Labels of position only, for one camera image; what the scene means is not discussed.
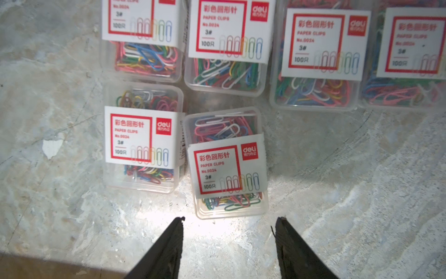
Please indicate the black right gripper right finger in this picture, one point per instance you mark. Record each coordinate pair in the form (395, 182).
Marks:
(296, 259)

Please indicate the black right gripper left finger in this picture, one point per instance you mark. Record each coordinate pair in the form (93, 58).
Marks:
(162, 261)

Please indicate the paper clip box four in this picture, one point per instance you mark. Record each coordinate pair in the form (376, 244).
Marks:
(227, 161)

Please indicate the paper clip box five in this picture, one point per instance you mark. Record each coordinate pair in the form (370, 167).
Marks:
(144, 143)

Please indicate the paper clip box one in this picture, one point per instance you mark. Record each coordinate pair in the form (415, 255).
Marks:
(319, 54)

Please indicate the paper clip box two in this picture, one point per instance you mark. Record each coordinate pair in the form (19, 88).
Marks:
(407, 64)

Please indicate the paper clip box eleven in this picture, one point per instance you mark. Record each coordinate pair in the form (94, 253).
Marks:
(144, 39)

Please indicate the paper clip box three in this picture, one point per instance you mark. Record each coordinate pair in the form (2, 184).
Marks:
(229, 45)

